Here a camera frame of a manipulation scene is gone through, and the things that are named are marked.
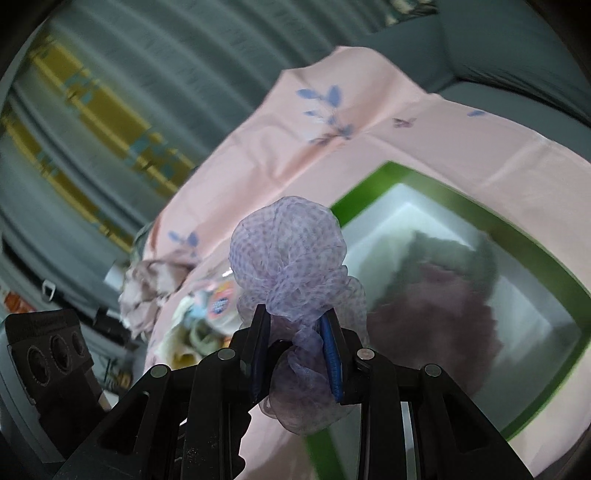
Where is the green storage box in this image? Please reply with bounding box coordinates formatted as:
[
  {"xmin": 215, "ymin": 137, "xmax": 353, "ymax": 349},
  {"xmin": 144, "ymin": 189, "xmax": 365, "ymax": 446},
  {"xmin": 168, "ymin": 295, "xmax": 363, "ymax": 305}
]
[{"xmin": 302, "ymin": 161, "xmax": 591, "ymax": 480}]

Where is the dark grey fluffy cloth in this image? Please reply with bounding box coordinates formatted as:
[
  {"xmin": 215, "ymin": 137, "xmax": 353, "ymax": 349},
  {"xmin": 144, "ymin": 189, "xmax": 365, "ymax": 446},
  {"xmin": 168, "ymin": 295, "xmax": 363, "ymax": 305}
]
[{"xmin": 406, "ymin": 230, "xmax": 498, "ymax": 305}]

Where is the beige clothes pile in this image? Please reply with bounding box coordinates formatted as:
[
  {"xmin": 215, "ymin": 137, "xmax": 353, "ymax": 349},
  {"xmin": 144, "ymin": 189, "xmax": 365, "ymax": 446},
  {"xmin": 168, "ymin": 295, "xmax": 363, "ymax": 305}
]
[{"xmin": 118, "ymin": 257, "xmax": 200, "ymax": 341}]

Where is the grey curtain with yellow print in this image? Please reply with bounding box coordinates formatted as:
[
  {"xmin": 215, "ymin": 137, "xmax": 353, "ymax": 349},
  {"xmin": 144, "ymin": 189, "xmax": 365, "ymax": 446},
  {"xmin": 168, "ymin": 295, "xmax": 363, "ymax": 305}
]
[{"xmin": 0, "ymin": 0, "xmax": 386, "ymax": 324}]

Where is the grey blue sofa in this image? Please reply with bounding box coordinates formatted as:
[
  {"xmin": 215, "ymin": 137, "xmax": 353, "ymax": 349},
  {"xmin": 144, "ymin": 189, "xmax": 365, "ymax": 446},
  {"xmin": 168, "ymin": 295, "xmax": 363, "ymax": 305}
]
[{"xmin": 358, "ymin": 0, "xmax": 591, "ymax": 164}]

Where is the pink printed bedsheet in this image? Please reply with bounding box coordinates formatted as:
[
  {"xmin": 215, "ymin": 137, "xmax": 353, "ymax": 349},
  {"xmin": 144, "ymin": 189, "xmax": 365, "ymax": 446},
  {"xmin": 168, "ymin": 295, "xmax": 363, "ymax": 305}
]
[{"xmin": 143, "ymin": 44, "xmax": 591, "ymax": 480}]

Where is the floral printed cushion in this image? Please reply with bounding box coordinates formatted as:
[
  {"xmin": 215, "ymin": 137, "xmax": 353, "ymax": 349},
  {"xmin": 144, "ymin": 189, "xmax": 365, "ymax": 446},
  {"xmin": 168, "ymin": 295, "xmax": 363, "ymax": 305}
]
[{"xmin": 382, "ymin": 0, "xmax": 439, "ymax": 25}]

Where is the purple mesh scrunchie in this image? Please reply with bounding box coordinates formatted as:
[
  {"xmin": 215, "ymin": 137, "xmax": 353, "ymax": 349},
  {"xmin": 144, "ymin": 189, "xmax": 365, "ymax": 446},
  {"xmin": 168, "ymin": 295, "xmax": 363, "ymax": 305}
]
[{"xmin": 229, "ymin": 195, "xmax": 369, "ymax": 435}]

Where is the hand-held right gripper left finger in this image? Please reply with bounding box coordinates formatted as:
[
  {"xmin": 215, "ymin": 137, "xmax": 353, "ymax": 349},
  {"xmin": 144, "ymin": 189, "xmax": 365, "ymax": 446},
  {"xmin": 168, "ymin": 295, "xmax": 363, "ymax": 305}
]
[{"xmin": 55, "ymin": 304, "xmax": 271, "ymax": 480}]

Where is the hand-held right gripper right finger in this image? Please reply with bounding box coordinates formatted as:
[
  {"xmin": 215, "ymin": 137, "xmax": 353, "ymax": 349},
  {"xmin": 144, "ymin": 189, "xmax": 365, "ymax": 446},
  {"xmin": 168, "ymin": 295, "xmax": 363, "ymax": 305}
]
[{"xmin": 318, "ymin": 311, "xmax": 536, "ymax": 480}]

